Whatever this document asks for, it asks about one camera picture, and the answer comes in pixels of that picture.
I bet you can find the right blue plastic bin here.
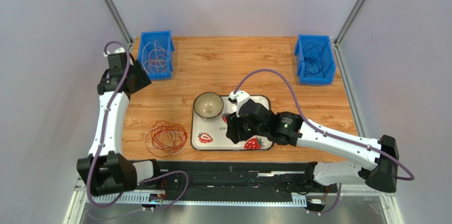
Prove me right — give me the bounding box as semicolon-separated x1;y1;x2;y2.
294;35;336;85

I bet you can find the blue plastic bin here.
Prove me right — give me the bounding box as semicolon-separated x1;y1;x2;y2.
137;31;175;80
294;35;336;85

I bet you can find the left aluminium frame post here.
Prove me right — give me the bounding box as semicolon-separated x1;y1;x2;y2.
103;0;134;49

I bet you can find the white strawberry tray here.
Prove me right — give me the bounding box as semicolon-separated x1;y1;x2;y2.
191;95;274;151

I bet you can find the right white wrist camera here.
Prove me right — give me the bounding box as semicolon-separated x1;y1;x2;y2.
228;90;250;117

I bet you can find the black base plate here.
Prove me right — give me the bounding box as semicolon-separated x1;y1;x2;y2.
139;161;338;203

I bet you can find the white cable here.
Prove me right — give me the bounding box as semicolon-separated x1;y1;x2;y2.
141;40;169;75
145;128;188;157

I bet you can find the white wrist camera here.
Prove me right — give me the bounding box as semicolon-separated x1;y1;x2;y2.
103;47;125;57
228;90;250;117

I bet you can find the aluminium frame post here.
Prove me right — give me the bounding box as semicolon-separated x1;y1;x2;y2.
103;0;134;49
334;0;404;223

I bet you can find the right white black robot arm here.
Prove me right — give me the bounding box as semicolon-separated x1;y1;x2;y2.
225;99;399;193

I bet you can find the right aluminium frame post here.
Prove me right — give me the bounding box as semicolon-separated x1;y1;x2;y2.
334;0;404;223

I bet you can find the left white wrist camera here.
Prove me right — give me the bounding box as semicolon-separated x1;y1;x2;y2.
103;47;125;57

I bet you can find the left blue plastic bin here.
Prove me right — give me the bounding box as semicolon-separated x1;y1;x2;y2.
137;31;175;80

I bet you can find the grey ceramic bowl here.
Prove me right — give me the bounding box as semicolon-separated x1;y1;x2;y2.
193;92;224;119

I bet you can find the aluminium front rail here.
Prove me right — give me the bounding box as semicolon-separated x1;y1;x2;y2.
74;167;395;208

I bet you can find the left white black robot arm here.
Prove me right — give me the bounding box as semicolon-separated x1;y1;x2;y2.
76;51;159;196

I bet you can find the dark blue cable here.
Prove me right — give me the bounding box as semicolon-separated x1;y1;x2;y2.
302;42;327;76

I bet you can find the red cable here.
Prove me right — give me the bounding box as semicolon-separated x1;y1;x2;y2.
144;120;188;157

